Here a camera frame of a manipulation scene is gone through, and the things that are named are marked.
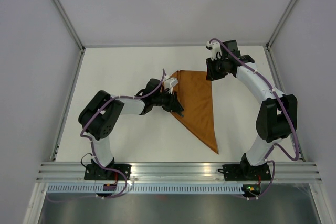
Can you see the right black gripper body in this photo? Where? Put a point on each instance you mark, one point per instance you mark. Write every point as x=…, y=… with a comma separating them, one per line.
x=217, y=68

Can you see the white slotted cable duct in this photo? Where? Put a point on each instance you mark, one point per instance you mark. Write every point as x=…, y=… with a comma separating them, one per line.
x=142, y=188

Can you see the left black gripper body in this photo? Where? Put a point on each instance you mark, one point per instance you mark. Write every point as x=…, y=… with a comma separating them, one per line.
x=166, y=100

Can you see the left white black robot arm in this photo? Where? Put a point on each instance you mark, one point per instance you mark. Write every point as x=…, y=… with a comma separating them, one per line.
x=101, y=114

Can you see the aluminium mounting rail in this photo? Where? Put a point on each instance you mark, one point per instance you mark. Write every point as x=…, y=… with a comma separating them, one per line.
x=285, y=172

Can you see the left aluminium frame post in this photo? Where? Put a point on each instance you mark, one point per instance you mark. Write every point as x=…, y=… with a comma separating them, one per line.
x=68, y=24

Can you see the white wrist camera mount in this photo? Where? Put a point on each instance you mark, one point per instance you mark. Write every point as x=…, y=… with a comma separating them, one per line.
x=170, y=83
x=215, y=49

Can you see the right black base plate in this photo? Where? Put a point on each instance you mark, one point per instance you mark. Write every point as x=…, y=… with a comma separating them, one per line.
x=236, y=172

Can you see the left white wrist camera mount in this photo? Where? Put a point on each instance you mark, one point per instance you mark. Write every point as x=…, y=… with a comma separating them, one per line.
x=170, y=83

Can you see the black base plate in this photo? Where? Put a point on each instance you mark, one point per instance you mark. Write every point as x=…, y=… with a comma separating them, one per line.
x=94, y=172
x=236, y=172

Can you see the orange-brown cloth napkin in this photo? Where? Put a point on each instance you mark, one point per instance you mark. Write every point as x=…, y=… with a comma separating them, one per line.
x=194, y=93

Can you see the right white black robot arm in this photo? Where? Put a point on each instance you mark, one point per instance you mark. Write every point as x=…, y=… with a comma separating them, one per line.
x=277, y=116

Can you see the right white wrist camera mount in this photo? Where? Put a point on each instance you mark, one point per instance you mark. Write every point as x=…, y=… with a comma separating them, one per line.
x=215, y=49

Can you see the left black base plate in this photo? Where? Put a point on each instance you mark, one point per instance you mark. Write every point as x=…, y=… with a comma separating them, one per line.
x=94, y=172

